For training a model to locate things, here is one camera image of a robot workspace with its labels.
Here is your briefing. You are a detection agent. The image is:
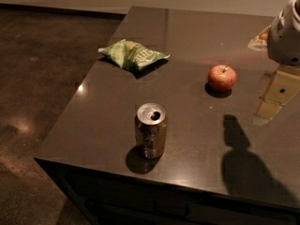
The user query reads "green chip bag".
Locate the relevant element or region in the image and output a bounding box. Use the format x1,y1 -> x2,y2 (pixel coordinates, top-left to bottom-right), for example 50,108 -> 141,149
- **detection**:
98,39 -> 170,72

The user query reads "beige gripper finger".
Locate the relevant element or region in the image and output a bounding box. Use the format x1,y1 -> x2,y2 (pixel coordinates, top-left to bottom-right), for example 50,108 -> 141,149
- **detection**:
247,25 -> 271,51
253,65 -> 300,126

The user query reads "red apple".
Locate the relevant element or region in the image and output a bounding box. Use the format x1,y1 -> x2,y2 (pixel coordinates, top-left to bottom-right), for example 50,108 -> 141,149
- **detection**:
208,65 -> 237,92

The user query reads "dark cabinet base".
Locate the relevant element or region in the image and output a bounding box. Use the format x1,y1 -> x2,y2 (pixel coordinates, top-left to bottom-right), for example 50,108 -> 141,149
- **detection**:
37,158 -> 300,225

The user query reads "orange soda can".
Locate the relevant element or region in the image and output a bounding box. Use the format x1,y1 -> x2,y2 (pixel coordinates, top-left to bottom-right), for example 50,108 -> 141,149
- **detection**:
135,103 -> 167,159

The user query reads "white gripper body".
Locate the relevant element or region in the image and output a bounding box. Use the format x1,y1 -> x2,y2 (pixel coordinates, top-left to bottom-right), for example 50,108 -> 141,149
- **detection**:
267,0 -> 300,67

